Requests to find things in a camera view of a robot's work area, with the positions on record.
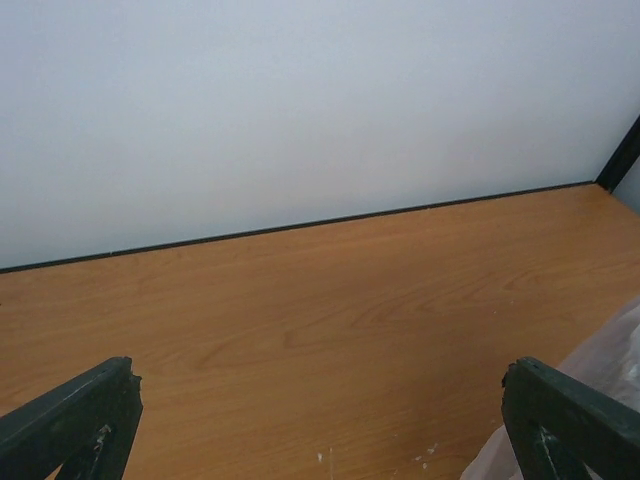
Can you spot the pink plastic trash bag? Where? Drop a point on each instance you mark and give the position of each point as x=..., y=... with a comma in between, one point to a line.
x=608, y=361

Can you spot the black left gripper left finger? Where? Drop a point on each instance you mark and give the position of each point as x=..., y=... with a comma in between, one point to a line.
x=81, y=429

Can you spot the black right frame post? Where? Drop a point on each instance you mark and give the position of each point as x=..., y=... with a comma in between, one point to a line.
x=622, y=159

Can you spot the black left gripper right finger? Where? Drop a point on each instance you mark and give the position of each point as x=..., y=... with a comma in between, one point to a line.
x=559, y=428

